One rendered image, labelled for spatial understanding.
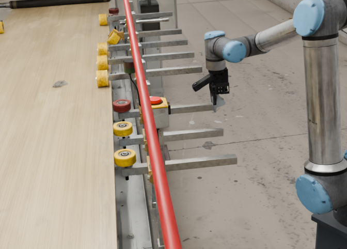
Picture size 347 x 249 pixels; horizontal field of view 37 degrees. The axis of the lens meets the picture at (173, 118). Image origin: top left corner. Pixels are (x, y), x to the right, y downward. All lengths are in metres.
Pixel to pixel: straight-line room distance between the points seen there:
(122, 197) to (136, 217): 0.16
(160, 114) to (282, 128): 2.76
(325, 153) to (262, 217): 1.36
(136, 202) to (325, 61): 0.94
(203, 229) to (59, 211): 1.51
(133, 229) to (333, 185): 0.74
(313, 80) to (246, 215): 1.53
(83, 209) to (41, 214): 0.13
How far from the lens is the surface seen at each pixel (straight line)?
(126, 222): 2.05
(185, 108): 2.40
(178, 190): 3.38
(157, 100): 1.50
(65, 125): 2.22
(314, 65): 1.76
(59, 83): 2.69
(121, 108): 2.34
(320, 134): 1.82
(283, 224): 3.09
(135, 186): 2.27
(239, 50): 2.20
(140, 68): 0.48
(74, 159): 1.94
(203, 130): 2.18
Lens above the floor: 1.80
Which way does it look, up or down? 24 degrees down
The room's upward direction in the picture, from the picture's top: 3 degrees counter-clockwise
